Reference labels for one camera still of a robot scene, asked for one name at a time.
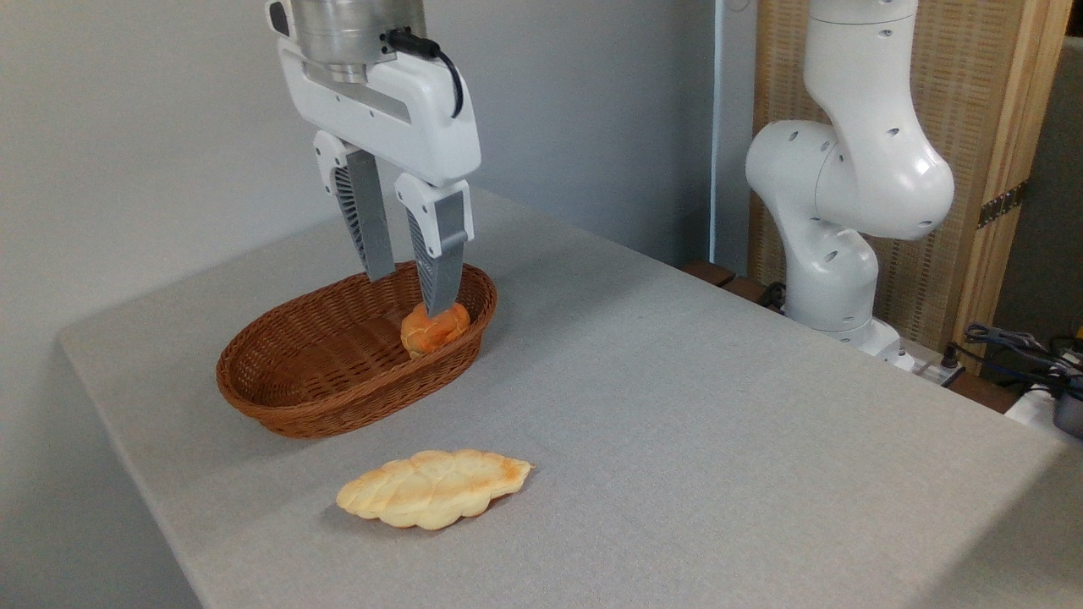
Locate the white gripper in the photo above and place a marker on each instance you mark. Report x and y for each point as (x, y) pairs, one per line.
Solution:
(406, 123)

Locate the round orange bread roll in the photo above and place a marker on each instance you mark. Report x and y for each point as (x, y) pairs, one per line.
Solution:
(427, 334)

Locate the pale braided bread loaf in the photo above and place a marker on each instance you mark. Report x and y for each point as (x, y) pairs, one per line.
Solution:
(431, 491)

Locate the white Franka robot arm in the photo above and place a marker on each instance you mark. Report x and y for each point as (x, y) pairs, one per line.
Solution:
(854, 169)

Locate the brown wicker basket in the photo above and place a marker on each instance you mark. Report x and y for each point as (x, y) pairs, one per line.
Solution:
(288, 347)

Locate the brown wooden base board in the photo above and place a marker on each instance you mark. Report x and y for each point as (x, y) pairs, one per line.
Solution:
(719, 275)

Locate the woven wooden folding screen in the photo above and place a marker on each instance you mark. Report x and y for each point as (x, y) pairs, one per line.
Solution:
(973, 76)

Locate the dark metal screen hinge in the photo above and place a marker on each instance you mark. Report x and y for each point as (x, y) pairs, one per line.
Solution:
(1003, 203)

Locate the white vertical wall trim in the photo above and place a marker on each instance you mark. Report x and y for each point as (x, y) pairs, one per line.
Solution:
(732, 127)

